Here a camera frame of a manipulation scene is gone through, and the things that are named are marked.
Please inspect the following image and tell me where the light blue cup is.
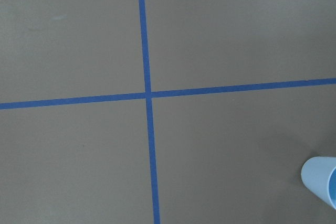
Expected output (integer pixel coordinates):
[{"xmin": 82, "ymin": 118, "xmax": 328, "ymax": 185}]
[{"xmin": 301, "ymin": 156, "xmax": 335, "ymax": 209}]

